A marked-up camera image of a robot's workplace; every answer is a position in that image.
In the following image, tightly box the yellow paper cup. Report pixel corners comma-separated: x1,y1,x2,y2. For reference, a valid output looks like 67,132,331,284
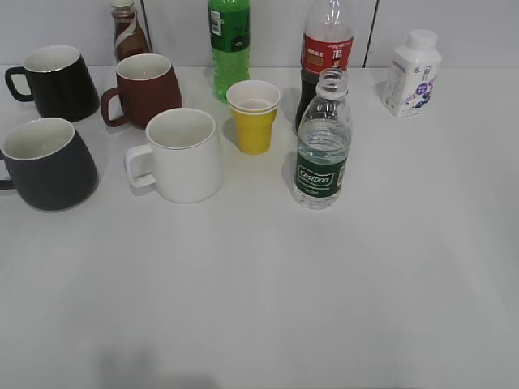
226,80,281,155

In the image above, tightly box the brown drink bottle white cap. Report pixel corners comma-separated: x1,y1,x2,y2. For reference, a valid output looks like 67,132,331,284
110,0,152,62

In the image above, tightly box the white milk carton bottle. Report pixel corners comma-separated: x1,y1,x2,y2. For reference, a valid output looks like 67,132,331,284
381,29,442,118

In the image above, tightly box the cola bottle red label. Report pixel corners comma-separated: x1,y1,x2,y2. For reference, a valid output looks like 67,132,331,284
294,0,354,128

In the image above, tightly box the black mug white interior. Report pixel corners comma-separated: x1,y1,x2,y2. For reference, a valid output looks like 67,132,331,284
5,45,100,122

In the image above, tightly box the white ceramic mug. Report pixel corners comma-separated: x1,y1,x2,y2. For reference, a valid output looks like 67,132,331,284
124,108,223,204

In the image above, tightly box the dark grey ceramic mug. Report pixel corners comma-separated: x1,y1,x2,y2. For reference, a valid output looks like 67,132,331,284
1,118,98,211

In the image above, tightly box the clear water bottle green label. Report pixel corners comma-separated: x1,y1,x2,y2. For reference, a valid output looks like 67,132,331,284
293,68,352,210

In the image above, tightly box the green soda bottle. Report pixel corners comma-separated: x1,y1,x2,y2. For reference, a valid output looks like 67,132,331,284
208,0,251,102

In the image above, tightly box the dark red ceramic mug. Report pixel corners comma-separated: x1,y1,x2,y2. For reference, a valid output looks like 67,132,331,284
101,53,182,128

